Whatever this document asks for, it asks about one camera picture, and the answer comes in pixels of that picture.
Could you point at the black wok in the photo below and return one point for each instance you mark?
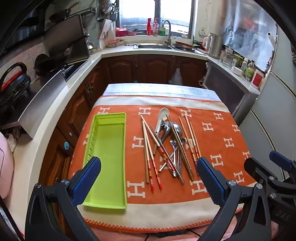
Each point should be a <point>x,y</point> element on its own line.
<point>46,64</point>

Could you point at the clear plastic wall sheet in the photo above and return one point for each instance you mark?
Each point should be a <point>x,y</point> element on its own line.
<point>249,34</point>

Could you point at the green plastic utensil tray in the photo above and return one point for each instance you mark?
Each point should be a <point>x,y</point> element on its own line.
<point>108,162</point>

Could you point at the light bamboo chopstick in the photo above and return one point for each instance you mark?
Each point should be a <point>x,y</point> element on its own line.
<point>145,157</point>

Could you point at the black range hood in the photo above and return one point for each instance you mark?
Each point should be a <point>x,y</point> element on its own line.
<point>67,34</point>

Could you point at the pink white kettle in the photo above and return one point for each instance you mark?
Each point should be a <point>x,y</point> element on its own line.
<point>205,42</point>

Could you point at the pink basket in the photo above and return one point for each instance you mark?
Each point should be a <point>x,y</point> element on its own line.
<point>121,32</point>

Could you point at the gas stove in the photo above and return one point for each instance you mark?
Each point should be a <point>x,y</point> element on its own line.
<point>72,69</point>

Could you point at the white plastic bottle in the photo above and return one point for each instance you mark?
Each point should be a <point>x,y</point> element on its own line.
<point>244,67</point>

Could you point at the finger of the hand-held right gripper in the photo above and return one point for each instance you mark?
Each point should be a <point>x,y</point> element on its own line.
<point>254,165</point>
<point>281,160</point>

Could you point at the glass jars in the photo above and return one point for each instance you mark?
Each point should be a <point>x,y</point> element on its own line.
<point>227,56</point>

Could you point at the kitchen window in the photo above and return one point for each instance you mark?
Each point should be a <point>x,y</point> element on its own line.
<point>157,14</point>

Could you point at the red spray bottle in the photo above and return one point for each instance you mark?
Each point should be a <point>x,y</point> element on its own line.
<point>149,27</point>

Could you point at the black hanging pan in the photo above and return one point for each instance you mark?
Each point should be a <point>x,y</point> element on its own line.
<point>60,15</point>

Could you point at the pink appliance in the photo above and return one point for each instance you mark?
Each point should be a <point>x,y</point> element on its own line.
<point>4,166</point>

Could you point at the orange patterned blanket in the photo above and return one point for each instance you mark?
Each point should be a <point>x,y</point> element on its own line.
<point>203,115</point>

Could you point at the stainless steel cabinet appliance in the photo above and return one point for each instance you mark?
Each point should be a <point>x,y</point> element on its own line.
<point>222,85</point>

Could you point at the red tin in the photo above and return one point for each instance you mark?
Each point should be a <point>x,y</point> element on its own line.
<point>257,80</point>

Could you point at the brown wooden chopstick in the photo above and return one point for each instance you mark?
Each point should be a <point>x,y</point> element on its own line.
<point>191,136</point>
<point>187,139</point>
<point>180,148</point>
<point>195,140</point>

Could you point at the steel faucet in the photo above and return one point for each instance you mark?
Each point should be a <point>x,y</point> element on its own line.
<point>168,32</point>

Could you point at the green label bottle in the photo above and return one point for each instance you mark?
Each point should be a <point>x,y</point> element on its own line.
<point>249,70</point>

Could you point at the dark wooden chopstick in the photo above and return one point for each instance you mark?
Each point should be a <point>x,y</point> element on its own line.
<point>155,136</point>

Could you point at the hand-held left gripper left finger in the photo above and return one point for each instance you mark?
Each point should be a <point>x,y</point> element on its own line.
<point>89,176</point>

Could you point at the red patterned chopstick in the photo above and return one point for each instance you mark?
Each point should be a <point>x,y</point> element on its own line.
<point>167,163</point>

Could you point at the red pan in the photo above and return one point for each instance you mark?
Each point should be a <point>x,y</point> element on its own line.
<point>183,44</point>

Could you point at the white bowl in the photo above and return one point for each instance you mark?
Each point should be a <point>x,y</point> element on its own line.
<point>236,70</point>

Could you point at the grey steel appliance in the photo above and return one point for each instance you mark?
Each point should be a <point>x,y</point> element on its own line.
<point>214,45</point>

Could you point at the cutting board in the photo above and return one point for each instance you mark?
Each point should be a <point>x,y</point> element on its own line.
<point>107,32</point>

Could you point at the stainless steel splash guard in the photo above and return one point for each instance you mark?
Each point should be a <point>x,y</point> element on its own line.
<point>44,104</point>

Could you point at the steel sink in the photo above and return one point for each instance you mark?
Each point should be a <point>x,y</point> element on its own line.
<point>153,46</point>

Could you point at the pink bottle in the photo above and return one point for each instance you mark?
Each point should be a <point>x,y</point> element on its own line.
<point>155,29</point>

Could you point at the hanging plastic bag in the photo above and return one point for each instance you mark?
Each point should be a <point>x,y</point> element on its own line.
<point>177,77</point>

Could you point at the green dish soap bottle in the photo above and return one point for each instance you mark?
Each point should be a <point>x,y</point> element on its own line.
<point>163,31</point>

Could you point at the black electric cooker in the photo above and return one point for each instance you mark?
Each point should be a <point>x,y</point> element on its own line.
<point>13,90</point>

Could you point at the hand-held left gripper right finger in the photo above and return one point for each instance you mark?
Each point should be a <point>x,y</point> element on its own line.
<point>209,180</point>

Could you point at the silver refrigerator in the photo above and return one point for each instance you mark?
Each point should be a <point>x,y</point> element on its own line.
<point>266,111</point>

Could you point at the pink tray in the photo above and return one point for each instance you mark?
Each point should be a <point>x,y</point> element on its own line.
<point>113,43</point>

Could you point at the blue cabinet lock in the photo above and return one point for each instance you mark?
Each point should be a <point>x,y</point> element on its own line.
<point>66,145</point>

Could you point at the crumpled cloth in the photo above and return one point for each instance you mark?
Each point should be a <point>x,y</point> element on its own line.
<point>12,136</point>

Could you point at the metal fork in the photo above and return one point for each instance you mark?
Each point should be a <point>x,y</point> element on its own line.
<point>177,162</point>

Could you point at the white ceramic spoon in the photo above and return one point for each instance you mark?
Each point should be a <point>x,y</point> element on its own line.
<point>161,115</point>

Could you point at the metal chopstick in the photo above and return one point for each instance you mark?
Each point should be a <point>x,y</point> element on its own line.
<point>181,177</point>

